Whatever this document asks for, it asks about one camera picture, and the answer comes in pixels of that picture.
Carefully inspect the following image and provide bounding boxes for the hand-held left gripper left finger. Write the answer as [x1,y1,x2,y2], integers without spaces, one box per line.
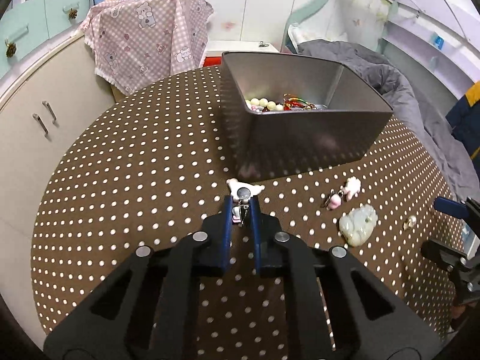
[43,195,235,360]

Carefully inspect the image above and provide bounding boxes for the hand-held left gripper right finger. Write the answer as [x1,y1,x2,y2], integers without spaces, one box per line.
[247,197,442,360]

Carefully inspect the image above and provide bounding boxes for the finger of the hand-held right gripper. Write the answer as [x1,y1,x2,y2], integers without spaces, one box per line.
[420,239,474,273]
[433,196,480,223]

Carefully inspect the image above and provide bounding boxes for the white bird charm keychain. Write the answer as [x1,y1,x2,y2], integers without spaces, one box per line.
[226,178,266,228]

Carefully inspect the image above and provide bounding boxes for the grey metal box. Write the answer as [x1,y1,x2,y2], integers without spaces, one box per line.
[219,50,394,181]

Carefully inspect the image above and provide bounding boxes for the white bead bracelet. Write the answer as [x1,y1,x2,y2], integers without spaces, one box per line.
[245,97,286,114]

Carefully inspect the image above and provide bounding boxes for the red gold trinket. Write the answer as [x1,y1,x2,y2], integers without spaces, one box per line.
[282,93,316,112]

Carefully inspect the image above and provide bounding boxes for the pale green jade pendant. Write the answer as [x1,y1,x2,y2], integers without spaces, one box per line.
[339,204,378,248]

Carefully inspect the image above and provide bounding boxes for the navy and yellow jacket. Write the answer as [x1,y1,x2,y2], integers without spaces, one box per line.
[445,81,480,160]

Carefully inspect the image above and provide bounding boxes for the brown polka dot tablecloth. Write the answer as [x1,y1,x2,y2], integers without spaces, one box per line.
[32,65,471,360]

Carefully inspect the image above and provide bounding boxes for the grey duvet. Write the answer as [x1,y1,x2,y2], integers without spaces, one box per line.
[295,39,471,201]

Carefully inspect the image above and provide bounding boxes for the red storage box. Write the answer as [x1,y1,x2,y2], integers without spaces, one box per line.
[202,54,226,70]

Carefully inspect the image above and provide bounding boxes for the white board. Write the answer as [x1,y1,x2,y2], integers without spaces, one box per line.
[205,40,281,59]

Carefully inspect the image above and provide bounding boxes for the pink checked bear cloth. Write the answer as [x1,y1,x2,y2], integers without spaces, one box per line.
[78,0,215,97]

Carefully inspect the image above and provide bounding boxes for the white wardrobe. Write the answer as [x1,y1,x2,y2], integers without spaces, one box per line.
[135,0,328,54]

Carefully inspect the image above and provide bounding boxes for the beige low cabinet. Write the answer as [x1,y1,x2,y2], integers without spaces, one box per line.
[0,31,118,346]

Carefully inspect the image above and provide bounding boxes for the teal drawer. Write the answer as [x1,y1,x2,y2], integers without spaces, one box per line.
[43,0,91,41]
[0,0,51,80]

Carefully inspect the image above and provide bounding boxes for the pink charm keychain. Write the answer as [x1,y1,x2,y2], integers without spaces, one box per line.
[323,177,362,211]

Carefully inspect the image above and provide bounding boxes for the teal bunk bed frame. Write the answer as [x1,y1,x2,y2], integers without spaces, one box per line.
[281,0,480,100]

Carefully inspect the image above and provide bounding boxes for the metal cabinet handles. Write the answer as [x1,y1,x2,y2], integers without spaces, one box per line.
[31,100,58,136]

